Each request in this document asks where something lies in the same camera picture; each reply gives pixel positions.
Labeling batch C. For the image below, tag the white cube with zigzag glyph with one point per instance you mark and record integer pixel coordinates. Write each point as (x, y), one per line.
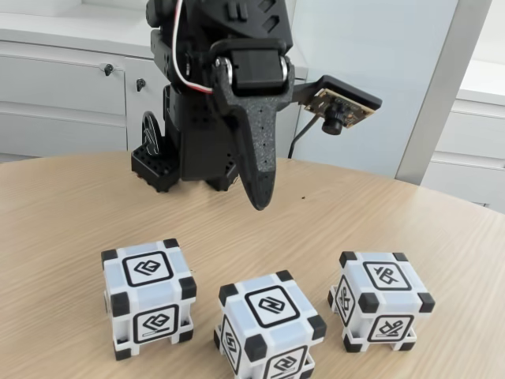
(272, 304)

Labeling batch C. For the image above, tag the white cube with looped glyph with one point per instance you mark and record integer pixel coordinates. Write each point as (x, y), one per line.
(384, 274)

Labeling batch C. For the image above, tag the black cabinet key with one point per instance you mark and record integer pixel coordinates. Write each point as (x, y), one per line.
(108, 69)
(140, 84)

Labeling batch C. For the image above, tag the white cube with angular glyph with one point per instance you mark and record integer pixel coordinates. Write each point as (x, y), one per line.
(148, 268)

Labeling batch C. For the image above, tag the small white drawer cabinet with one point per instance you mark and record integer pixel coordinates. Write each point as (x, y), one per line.
(473, 134)

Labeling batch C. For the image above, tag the camera module on black mount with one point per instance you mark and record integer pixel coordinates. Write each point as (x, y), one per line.
(335, 112)

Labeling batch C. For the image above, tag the grey metal post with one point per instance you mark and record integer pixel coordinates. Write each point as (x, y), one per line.
(434, 118)

